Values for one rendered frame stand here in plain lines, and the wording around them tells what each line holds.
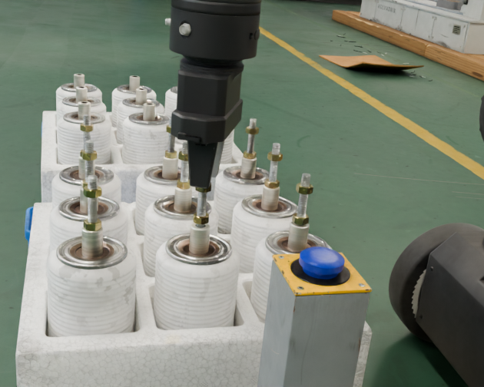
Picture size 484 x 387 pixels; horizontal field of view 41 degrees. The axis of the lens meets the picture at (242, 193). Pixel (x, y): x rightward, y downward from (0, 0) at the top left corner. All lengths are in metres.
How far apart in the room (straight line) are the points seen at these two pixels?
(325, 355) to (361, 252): 0.79
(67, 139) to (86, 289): 0.54
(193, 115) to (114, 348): 0.25
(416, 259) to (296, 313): 0.49
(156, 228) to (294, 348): 0.31
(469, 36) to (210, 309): 3.39
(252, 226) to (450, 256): 0.30
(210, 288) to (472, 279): 0.38
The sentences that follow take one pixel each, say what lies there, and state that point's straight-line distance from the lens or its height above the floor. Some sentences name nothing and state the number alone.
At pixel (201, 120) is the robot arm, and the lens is 0.63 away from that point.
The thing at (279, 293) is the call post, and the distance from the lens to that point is 0.59.
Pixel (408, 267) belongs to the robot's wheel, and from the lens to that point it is 1.03.
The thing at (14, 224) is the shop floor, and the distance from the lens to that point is 1.41.
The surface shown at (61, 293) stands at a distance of 0.72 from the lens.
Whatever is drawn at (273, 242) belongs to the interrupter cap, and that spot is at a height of 0.25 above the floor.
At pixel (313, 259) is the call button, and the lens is 0.57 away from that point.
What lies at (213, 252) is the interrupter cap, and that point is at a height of 0.25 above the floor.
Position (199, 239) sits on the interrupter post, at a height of 0.27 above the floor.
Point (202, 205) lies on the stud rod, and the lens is 0.72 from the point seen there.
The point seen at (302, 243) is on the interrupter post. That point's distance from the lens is 0.76.
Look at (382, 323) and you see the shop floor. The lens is 1.15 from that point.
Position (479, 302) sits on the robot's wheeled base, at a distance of 0.91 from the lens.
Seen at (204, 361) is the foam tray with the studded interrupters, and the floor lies 0.15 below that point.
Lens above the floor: 0.59
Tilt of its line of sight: 21 degrees down
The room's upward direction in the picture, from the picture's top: 6 degrees clockwise
